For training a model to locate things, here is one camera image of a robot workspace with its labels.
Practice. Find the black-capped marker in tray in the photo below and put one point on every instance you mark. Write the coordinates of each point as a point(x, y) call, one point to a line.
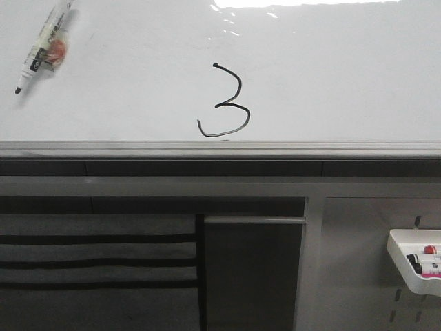
point(424, 262)

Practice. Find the grey black-striped fabric organizer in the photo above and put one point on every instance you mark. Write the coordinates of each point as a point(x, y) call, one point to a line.
point(101, 272)

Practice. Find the grey pegboard panel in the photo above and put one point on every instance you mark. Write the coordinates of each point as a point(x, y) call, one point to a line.
point(359, 287)

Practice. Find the white plastic marker tray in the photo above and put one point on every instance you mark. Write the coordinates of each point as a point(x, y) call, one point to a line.
point(402, 242)

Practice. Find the pink marker in tray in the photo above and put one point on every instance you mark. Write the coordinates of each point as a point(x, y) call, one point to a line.
point(431, 274)

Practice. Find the dark grey cabinet panel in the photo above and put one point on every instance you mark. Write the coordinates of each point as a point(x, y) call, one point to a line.
point(252, 266)

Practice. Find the white black-tipped whiteboard marker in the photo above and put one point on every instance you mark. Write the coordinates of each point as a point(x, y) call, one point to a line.
point(50, 48)

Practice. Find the white whiteboard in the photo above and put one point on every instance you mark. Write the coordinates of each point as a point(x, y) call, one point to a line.
point(349, 79)

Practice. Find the red-capped marker in tray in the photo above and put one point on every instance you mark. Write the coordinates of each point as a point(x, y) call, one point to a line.
point(431, 249)

